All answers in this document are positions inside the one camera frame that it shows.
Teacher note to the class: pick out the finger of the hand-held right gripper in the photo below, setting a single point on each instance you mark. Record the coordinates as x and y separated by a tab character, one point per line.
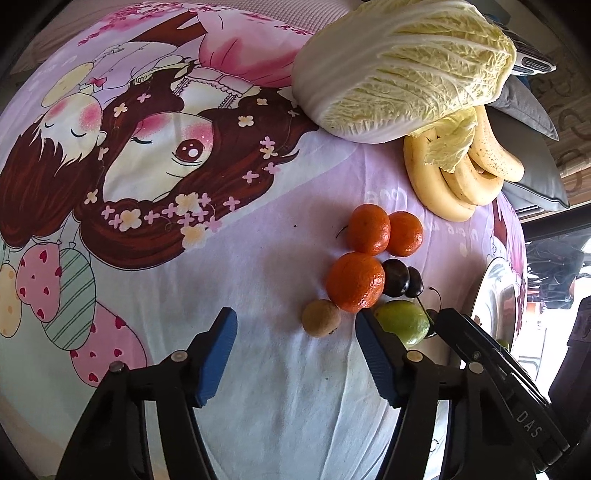
466	334

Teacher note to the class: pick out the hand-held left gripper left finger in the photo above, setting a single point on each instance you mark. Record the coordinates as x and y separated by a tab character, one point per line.
217	357

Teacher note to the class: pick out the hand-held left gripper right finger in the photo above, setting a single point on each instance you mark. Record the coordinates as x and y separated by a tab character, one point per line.
376	362

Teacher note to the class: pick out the dark red cherry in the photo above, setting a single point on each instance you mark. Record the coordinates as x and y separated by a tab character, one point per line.
415	282
432	320
395	278

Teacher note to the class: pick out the green jujube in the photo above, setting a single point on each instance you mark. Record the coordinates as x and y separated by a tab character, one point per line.
401	321
503	345

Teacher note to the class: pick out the round metal plate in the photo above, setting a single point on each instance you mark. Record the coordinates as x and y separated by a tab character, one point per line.
501	300

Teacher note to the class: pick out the brown kiwi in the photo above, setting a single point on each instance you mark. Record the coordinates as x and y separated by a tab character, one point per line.
321	317

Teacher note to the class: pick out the orange tangerine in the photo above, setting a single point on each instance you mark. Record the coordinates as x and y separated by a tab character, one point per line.
406	233
355	282
368	229

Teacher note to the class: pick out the printed cartoon blanket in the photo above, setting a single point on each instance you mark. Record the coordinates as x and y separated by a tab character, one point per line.
277	258

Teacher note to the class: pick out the grey sofa cushion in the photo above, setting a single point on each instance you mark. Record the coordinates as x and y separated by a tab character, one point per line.
538	177

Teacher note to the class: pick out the spotted yellow banana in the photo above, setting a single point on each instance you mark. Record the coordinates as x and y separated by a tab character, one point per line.
501	159

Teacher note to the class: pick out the grey pillow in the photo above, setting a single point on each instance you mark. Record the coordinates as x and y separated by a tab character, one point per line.
531	106

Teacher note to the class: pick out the carved wooden panel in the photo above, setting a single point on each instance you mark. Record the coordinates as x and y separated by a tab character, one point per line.
570	101

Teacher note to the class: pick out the napa cabbage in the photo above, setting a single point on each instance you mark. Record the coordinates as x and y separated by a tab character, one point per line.
392	69

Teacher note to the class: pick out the black white patterned pillow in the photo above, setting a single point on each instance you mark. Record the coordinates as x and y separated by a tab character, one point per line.
531	57

